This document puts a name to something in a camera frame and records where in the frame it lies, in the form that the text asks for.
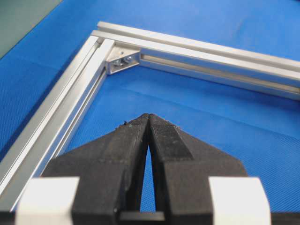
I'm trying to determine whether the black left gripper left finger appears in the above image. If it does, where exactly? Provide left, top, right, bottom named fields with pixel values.
left=42, top=113, right=149, bottom=218

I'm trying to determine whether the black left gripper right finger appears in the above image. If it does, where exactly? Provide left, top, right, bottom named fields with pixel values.
left=149, top=114, right=248, bottom=223

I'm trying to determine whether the silver aluminium extrusion frame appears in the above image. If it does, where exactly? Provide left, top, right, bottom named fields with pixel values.
left=0, top=22, right=300, bottom=211

